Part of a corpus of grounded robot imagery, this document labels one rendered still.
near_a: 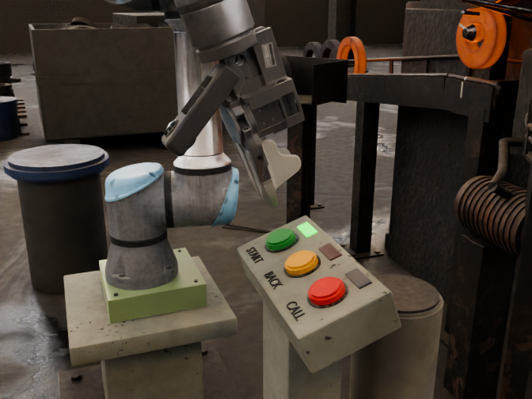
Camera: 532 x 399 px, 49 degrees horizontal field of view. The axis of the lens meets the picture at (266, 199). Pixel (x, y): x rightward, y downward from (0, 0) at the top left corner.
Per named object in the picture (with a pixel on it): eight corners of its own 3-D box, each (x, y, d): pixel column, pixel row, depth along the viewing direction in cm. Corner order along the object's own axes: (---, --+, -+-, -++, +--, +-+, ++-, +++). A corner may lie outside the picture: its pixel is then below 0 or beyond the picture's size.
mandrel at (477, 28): (518, 20, 150) (530, 24, 146) (514, 38, 152) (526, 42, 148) (461, 21, 145) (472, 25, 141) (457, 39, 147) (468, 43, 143)
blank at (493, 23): (517, 20, 136) (504, 20, 135) (492, 80, 146) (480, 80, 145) (480, -7, 147) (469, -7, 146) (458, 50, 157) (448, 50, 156)
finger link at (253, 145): (275, 181, 69) (250, 112, 65) (264, 187, 69) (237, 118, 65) (264, 170, 73) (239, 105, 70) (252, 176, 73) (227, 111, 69)
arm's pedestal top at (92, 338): (71, 367, 108) (69, 348, 107) (65, 290, 136) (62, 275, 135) (237, 335, 118) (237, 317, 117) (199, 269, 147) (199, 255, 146)
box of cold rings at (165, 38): (182, 121, 454) (177, 14, 429) (214, 145, 382) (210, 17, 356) (41, 132, 418) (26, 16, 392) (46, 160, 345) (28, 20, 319)
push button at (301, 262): (312, 256, 73) (308, 245, 72) (325, 270, 69) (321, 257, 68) (283, 271, 72) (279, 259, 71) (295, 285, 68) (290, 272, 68)
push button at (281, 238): (291, 234, 79) (286, 223, 79) (302, 245, 76) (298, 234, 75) (264, 247, 79) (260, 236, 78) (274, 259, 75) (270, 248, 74)
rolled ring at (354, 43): (333, 46, 224) (340, 45, 225) (339, 93, 223) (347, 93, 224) (355, 29, 206) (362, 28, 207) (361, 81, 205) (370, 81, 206)
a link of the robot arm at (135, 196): (112, 221, 126) (105, 160, 122) (175, 218, 128) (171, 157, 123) (104, 243, 115) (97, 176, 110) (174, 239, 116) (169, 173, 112)
